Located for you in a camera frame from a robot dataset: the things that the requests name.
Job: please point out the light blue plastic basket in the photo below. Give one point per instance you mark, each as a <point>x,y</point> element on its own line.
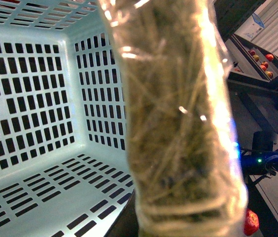
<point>63,165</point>

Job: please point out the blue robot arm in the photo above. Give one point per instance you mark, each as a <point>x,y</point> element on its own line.
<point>262,158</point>

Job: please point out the red apple on floor tray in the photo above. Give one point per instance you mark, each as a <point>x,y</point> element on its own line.
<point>251,223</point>

